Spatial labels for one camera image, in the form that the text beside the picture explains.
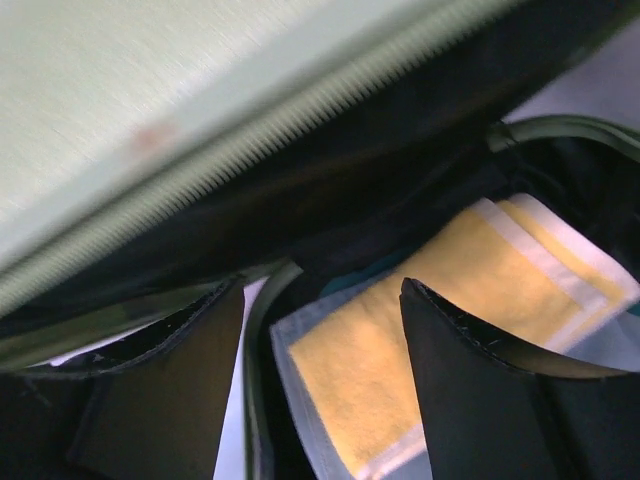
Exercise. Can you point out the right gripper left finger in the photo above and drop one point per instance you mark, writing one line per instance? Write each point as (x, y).
(148, 407)

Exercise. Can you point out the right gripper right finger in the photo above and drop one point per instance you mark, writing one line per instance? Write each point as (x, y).
(494, 406)

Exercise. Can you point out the yellow white towel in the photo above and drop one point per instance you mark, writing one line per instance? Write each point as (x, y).
(344, 361)

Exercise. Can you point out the green hard-shell suitcase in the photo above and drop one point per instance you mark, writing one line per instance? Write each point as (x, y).
(154, 151)

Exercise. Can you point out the teal fabric garment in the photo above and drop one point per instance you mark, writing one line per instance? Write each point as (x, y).
(357, 276)

